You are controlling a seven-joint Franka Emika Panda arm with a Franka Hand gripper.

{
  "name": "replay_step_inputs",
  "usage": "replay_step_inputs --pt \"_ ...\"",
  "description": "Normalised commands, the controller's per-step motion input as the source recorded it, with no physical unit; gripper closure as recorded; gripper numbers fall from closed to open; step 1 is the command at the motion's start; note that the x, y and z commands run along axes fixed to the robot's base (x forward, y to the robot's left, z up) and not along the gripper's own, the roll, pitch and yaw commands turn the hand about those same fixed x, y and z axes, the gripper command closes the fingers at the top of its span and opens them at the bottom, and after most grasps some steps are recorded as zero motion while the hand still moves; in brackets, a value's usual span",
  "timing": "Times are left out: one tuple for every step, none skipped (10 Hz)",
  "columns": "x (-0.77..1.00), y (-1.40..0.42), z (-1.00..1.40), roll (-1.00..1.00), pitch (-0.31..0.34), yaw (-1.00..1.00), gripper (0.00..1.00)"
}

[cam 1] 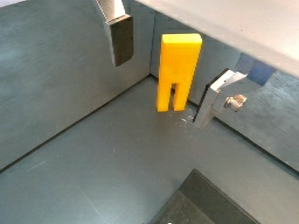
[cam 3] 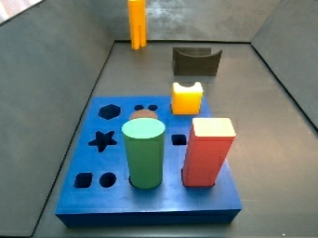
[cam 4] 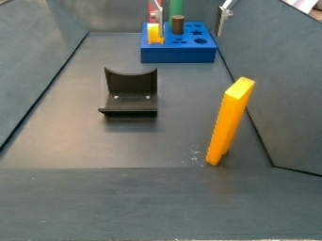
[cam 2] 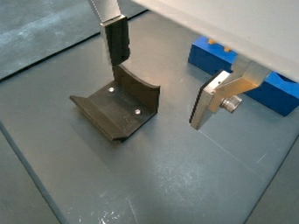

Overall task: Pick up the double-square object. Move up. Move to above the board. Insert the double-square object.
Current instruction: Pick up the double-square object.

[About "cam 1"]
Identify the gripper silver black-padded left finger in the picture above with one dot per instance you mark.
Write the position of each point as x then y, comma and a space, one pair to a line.
118, 28

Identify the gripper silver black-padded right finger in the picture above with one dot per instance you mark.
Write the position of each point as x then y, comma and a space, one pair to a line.
224, 93

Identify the yellow double-square block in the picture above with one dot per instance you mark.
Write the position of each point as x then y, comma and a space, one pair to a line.
178, 55

